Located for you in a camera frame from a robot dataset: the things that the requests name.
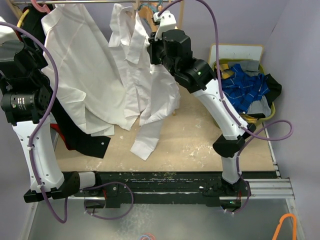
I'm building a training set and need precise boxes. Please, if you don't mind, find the olive green laundry basket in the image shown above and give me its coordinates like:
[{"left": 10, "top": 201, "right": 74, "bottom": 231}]
[{"left": 220, "top": 59, "right": 276, "bottom": 126}]

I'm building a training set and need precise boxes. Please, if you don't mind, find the pink hanger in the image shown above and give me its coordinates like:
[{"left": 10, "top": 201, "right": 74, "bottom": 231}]
[{"left": 30, "top": 0, "right": 54, "bottom": 14}]

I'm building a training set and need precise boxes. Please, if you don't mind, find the wooden hanger leftmost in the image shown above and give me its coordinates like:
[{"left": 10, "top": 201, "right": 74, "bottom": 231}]
[{"left": 138, "top": 8, "right": 157, "bottom": 32}]

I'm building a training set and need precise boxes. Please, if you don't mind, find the orange hanger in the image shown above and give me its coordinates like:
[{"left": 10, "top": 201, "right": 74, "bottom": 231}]
[{"left": 271, "top": 213, "right": 298, "bottom": 240}]

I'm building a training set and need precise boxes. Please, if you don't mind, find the light wooden hanger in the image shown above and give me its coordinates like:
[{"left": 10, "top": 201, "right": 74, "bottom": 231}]
[{"left": 126, "top": 0, "right": 141, "bottom": 20}]

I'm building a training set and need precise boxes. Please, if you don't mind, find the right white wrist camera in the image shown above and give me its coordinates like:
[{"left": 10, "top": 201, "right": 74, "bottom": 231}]
[{"left": 153, "top": 10, "right": 177, "bottom": 41}]

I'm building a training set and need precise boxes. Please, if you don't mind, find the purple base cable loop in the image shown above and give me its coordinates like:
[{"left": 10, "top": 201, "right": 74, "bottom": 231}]
[{"left": 83, "top": 181, "right": 135, "bottom": 221}]

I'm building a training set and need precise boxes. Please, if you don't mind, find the black cloth in basket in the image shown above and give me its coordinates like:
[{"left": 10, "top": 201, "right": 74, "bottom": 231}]
[{"left": 258, "top": 73, "right": 282, "bottom": 107}]

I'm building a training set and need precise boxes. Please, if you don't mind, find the teal hanger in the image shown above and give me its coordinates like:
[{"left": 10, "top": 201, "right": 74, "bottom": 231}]
[{"left": 137, "top": 0, "right": 163, "bottom": 13}]

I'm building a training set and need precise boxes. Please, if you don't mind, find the yellow black cloth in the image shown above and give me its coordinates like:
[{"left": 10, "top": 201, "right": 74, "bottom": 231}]
[{"left": 219, "top": 63, "right": 235, "bottom": 80}]

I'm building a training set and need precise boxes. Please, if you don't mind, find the grey cloth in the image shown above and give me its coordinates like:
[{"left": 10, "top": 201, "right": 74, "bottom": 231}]
[{"left": 240, "top": 60, "right": 260, "bottom": 73}]

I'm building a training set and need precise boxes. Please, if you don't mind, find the blue shirt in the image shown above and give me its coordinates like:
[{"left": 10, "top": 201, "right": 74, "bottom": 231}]
[{"left": 221, "top": 63, "right": 270, "bottom": 113}]

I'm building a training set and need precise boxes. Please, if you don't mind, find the red black plaid shirt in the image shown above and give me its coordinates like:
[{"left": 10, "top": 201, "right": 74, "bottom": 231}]
[{"left": 50, "top": 123, "right": 74, "bottom": 151}]

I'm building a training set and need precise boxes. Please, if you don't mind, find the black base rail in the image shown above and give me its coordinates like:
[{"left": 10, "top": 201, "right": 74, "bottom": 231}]
[{"left": 61, "top": 171, "right": 278, "bottom": 208}]

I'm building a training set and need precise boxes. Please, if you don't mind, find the white shirt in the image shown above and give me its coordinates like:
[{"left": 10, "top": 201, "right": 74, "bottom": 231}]
[
  {"left": 41, "top": 4, "right": 133, "bottom": 136},
  {"left": 108, "top": 3, "right": 180, "bottom": 161}
]

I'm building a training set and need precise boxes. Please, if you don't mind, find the white board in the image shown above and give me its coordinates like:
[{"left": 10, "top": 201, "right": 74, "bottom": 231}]
[{"left": 218, "top": 43, "right": 264, "bottom": 62}]

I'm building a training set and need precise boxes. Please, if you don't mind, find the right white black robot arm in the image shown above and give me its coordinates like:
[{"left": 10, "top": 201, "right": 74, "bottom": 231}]
[{"left": 147, "top": 29, "right": 257, "bottom": 196}]

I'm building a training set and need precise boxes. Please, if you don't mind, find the yellow hanger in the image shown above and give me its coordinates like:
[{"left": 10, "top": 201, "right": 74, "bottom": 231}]
[{"left": 16, "top": 9, "right": 30, "bottom": 28}]

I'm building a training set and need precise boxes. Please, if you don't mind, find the wooden clothes rack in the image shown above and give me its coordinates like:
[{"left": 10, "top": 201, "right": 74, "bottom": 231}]
[{"left": 5, "top": 0, "right": 185, "bottom": 29}]

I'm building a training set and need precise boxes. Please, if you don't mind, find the hanging white shirt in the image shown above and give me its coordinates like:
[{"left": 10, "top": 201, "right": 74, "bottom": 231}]
[{"left": 41, "top": 4, "right": 133, "bottom": 136}]

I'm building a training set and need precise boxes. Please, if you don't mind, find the hanging black shirt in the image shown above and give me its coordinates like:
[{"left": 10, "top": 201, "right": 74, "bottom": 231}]
[{"left": 22, "top": 5, "right": 111, "bottom": 159}]

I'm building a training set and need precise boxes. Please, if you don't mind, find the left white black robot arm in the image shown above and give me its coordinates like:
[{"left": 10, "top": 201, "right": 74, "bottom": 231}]
[{"left": 0, "top": 21, "right": 103, "bottom": 203}]

